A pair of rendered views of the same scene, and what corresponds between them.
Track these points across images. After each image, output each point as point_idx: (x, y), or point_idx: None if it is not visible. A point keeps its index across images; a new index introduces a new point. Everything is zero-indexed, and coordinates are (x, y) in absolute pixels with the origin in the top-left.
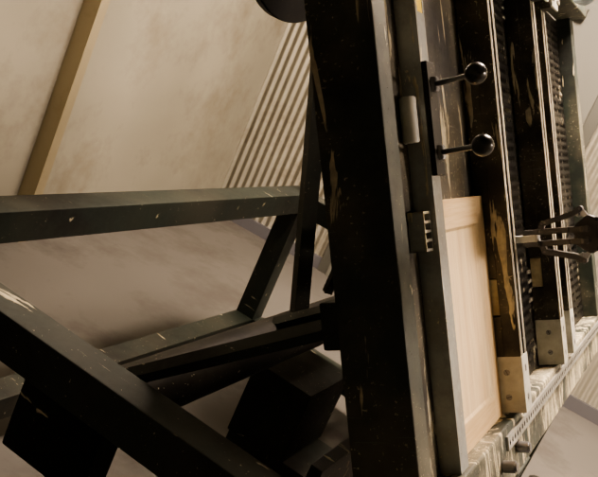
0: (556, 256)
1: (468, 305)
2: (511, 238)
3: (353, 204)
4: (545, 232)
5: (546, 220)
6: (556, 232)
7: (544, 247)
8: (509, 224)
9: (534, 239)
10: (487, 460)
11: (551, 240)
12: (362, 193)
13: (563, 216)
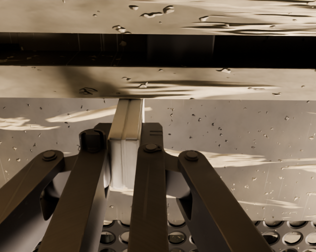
0: None
1: None
2: (138, 22)
3: None
4: (147, 165)
5: (208, 171)
6: (140, 204)
7: (72, 167)
8: (198, 13)
9: (119, 130)
10: None
11: (96, 180)
12: None
13: (252, 244)
